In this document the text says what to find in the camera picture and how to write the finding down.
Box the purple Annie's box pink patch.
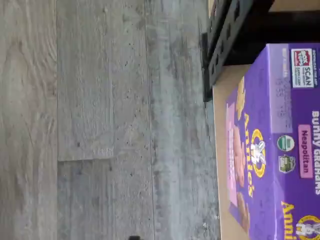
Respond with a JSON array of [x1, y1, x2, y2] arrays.
[[225, 43, 320, 240]]

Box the wooden shelf board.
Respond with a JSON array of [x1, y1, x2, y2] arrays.
[[211, 63, 254, 240], [268, 0, 320, 13]]

